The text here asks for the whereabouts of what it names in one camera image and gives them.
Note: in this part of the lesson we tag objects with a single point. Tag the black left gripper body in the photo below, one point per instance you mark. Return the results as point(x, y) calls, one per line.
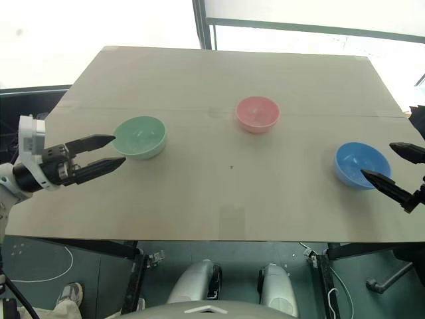
point(53, 163)

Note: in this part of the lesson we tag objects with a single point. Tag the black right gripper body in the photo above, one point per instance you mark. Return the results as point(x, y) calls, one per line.
point(421, 196)

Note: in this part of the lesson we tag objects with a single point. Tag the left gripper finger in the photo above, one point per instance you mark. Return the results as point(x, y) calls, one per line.
point(91, 142)
point(98, 167)

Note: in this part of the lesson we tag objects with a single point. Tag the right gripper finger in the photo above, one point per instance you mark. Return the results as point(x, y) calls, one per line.
point(409, 151)
point(386, 184)

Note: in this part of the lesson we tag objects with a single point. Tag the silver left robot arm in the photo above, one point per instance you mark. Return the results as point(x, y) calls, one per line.
point(22, 177)

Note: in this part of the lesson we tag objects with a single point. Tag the black object at table side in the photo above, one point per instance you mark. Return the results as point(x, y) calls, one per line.
point(419, 119)

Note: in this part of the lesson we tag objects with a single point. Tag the blue bowl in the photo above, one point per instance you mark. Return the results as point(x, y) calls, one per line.
point(357, 163)

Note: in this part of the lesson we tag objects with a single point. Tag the green bowl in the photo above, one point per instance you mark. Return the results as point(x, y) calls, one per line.
point(142, 139)

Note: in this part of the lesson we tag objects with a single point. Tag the dark cabinet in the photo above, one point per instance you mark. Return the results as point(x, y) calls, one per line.
point(26, 103)

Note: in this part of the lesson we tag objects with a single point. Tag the metal table clamp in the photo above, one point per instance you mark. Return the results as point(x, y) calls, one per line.
point(156, 257)
point(309, 255)

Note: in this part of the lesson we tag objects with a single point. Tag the black table leg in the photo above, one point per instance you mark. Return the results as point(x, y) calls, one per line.
point(133, 282)
point(325, 285)

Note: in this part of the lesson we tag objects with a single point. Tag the white sneaker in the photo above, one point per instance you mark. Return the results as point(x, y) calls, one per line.
point(71, 292)

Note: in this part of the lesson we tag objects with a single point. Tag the red bowl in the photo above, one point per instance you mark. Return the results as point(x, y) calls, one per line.
point(257, 114)

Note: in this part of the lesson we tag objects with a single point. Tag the beige trouser leg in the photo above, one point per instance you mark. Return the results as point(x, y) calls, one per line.
point(50, 311)

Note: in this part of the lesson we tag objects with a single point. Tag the silver right robot thigh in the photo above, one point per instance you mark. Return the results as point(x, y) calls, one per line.
point(277, 285)

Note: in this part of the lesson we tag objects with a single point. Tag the silver robot thigh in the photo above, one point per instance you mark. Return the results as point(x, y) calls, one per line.
point(196, 282)
point(277, 285)

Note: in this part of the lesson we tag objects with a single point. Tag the silver left robot thigh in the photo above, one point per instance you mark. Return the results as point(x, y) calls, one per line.
point(196, 282)

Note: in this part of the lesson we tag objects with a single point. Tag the grey robot torso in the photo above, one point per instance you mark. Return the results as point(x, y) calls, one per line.
point(206, 310)

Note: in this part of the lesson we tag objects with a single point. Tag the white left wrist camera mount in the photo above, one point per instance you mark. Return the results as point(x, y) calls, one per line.
point(30, 138)

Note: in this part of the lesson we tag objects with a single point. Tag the black table frame bar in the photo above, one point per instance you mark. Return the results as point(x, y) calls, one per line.
point(365, 250)
point(106, 251)

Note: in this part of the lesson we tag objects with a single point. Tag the dark window frame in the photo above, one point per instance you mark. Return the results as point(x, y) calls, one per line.
point(202, 23)

